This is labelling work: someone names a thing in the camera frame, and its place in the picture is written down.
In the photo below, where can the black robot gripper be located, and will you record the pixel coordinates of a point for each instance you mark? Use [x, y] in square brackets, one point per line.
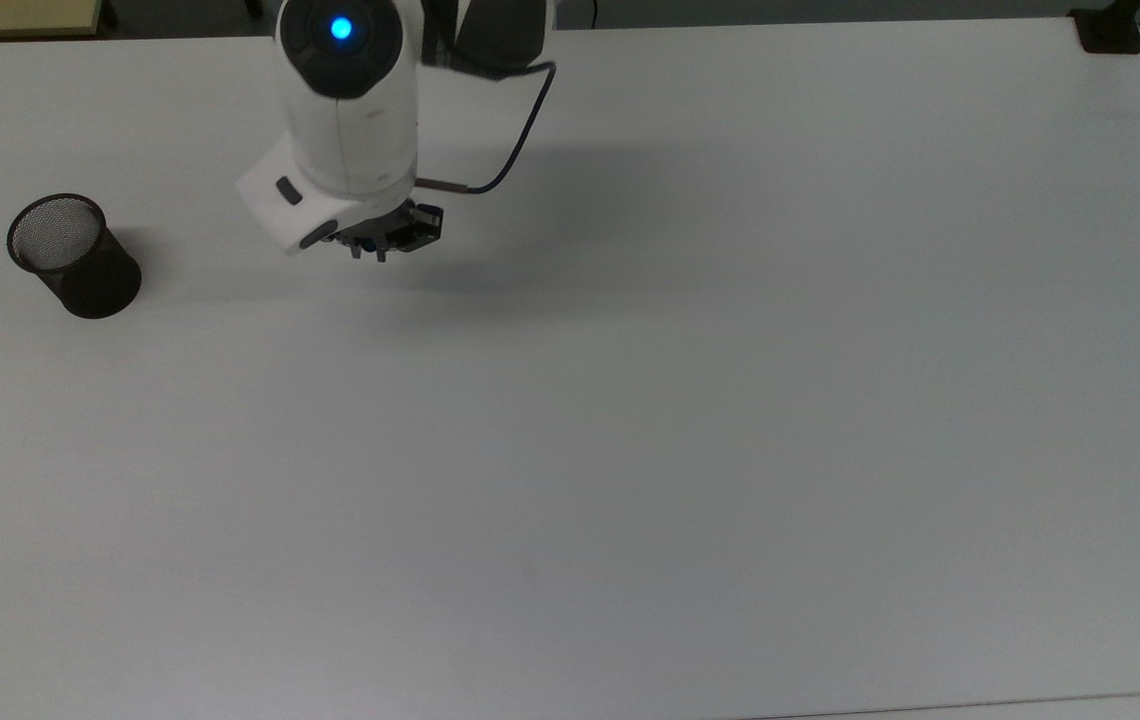
[400, 228]

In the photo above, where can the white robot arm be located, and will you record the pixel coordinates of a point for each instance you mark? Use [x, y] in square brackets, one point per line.
[350, 120]

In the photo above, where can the black mesh pen holder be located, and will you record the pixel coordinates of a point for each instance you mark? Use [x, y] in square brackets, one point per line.
[90, 285]

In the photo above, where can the yellow wooden table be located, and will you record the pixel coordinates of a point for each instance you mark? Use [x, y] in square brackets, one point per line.
[10, 15]

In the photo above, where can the black table clamp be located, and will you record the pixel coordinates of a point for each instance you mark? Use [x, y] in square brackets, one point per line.
[1110, 32]

